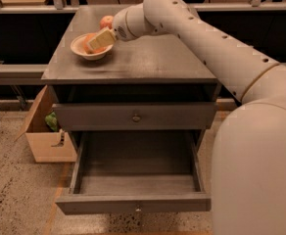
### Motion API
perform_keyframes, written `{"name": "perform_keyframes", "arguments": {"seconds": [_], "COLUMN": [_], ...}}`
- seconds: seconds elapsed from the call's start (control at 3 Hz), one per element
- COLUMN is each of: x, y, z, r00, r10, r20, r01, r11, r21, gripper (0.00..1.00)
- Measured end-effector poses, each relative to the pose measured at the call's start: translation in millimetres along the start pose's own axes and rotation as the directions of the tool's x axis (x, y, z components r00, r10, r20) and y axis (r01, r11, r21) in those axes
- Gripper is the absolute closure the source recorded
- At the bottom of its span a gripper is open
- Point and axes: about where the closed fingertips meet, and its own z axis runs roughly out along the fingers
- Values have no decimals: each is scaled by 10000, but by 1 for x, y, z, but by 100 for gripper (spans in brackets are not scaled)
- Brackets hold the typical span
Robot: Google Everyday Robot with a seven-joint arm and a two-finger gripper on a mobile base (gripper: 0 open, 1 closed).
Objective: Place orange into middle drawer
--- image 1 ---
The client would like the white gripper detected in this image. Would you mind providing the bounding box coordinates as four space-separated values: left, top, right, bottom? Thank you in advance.
88 4 155 49

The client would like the orange fruit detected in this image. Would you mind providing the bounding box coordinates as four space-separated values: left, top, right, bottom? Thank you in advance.
82 33 106 54

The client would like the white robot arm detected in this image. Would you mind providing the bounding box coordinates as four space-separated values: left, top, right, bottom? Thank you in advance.
87 0 286 235

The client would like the grey wooden drawer cabinet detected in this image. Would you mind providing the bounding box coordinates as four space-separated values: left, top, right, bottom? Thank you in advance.
40 5 222 149

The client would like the closed grey middle drawer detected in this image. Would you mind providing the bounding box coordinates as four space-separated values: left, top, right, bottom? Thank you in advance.
52 103 216 131

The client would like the open grey bottom drawer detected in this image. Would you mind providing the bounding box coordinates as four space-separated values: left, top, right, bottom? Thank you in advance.
56 130 211 215

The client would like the red apple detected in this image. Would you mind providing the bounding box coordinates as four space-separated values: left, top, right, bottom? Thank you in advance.
100 16 114 28

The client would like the cream ceramic bowl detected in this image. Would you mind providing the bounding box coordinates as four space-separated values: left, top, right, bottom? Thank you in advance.
71 33 113 61

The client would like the green object in box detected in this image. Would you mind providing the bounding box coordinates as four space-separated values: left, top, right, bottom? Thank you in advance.
45 112 59 132

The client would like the cardboard box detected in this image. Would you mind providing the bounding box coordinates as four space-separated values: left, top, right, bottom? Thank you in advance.
16 86 76 163

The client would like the metal railing frame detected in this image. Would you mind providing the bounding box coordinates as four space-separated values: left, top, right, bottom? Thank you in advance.
0 0 286 84

